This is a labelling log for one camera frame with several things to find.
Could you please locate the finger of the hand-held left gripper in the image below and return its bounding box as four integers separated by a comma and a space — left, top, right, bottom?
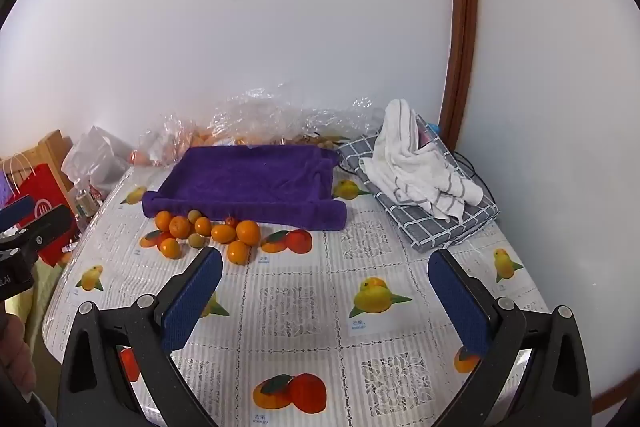
0, 205, 74, 260
0, 197, 34, 232

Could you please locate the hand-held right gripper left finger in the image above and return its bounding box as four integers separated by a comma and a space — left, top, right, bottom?
57, 247, 223, 427

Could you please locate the red paper bag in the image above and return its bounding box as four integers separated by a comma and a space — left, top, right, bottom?
0, 152, 81, 269

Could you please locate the light wooden board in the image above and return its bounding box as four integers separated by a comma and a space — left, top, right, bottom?
20, 129, 76, 192

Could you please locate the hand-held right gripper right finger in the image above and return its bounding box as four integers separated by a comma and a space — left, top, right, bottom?
427, 249, 593, 427

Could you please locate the clear plastic bag with oranges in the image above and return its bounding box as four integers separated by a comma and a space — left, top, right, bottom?
131, 114, 201, 168

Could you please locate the white striped towel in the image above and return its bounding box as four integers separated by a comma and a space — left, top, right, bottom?
360, 99, 484, 224

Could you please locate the crumpled clear plastic bag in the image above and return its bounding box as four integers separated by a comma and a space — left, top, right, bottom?
207, 82, 387, 151

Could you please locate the yellow-green sheet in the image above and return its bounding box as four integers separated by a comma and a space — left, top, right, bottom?
5, 252, 68, 358

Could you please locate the white plastic bag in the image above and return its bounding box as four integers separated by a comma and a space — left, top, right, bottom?
60, 125, 132, 202

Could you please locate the purple towel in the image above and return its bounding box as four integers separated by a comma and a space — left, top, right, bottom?
141, 145, 349, 232

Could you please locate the black cable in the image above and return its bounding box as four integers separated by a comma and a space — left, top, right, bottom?
452, 151, 495, 208

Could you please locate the brown wooden door frame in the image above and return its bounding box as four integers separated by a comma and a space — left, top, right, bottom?
440, 0, 478, 152

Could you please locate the clear plastic drink bottle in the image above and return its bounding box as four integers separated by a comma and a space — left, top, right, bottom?
75, 187, 102, 219

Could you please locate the person's left hand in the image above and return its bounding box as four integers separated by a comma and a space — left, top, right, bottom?
0, 314, 37, 400

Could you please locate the grey checked cloth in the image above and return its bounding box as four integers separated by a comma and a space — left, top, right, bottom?
337, 114, 501, 254

